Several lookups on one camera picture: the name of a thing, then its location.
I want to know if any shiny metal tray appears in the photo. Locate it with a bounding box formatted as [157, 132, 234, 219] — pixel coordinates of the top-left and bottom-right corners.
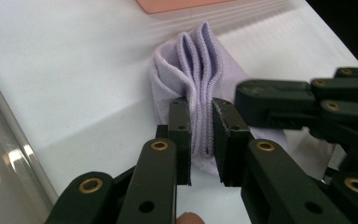
[0, 60, 60, 224]

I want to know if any lilac underwear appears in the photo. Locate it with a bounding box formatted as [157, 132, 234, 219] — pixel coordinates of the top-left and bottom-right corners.
[150, 21, 288, 175]

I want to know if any pink perforated plastic basket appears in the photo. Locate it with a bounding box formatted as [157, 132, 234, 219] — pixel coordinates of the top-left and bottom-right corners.
[135, 0, 235, 15]

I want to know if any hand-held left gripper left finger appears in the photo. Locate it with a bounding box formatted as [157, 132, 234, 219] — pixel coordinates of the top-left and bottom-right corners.
[167, 97, 193, 187]

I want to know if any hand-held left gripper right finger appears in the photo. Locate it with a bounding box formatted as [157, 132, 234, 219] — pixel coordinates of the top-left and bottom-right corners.
[212, 97, 254, 189]

